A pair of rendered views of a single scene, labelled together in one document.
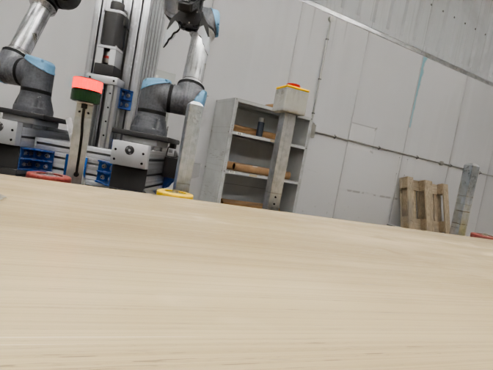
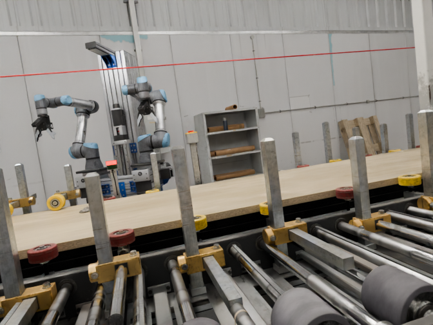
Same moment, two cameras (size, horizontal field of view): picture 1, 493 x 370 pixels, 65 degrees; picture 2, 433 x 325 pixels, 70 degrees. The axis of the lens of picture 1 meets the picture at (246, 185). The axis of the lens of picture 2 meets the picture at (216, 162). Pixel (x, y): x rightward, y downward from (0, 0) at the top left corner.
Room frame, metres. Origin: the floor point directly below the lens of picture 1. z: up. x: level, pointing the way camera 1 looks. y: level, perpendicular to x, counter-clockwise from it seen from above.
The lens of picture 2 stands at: (-0.89, -0.50, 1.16)
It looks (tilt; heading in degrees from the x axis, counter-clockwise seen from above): 5 degrees down; 8
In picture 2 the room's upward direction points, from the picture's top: 8 degrees counter-clockwise
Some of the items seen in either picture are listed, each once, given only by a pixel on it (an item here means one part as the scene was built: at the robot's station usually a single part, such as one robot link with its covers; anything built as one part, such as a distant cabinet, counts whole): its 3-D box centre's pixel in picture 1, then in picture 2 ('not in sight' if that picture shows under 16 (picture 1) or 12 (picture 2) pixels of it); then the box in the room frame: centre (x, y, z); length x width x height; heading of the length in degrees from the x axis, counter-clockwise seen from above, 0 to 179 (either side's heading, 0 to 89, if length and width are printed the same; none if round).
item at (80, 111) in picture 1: (81, 128); (113, 178); (0.84, 0.38, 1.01); 0.06 x 0.06 x 0.22; 22
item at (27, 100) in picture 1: (34, 101); (93, 162); (1.62, 0.93, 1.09); 0.15 x 0.15 x 0.10
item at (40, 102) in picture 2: not in sight; (40, 102); (1.32, 1.11, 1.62); 0.09 x 0.08 x 0.11; 172
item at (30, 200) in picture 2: not in sight; (21, 202); (0.69, 0.88, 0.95); 0.14 x 0.06 x 0.05; 112
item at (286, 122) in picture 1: (274, 194); (197, 177); (1.08, -0.08, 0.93); 0.05 x 0.05 x 0.45; 22
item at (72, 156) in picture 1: (72, 186); (117, 198); (0.88, 0.39, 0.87); 0.04 x 0.04 x 0.48; 22
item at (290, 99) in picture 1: (290, 102); (191, 138); (1.08, -0.08, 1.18); 0.07 x 0.07 x 0.08; 22
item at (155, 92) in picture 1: (156, 95); (145, 142); (1.61, 0.43, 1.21); 0.13 x 0.12 x 0.14; 96
